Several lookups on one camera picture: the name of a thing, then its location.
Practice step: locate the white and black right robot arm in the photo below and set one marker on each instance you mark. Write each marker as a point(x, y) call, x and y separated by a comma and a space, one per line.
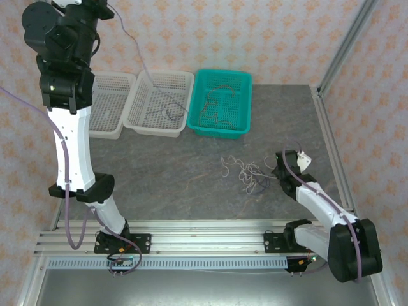
point(318, 204)

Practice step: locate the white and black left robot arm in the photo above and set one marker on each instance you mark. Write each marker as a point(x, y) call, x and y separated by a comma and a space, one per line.
point(73, 143)

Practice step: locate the teal perforated plastic basket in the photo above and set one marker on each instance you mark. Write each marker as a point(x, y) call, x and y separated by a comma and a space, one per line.
point(229, 108)

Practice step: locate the white perforated plastic basket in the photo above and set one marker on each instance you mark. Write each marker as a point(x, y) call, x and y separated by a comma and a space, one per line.
point(111, 105)
point(159, 95)

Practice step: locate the grey metal shelf plate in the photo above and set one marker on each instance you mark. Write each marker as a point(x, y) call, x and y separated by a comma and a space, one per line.
point(191, 290)

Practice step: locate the small green circuit board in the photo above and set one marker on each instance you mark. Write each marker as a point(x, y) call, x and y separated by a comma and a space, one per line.
point(122, 262)

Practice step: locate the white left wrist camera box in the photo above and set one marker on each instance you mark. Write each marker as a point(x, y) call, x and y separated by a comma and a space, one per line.
point(68, 3)

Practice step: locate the aluminium table side rail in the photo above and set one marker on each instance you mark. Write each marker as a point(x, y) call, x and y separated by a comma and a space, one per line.
point(328, 134)

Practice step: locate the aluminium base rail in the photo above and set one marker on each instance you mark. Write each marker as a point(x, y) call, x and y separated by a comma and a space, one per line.
point(207, 236)

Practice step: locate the aluminium frame post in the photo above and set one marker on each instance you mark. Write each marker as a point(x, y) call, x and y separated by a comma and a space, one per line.
point(349, 41)

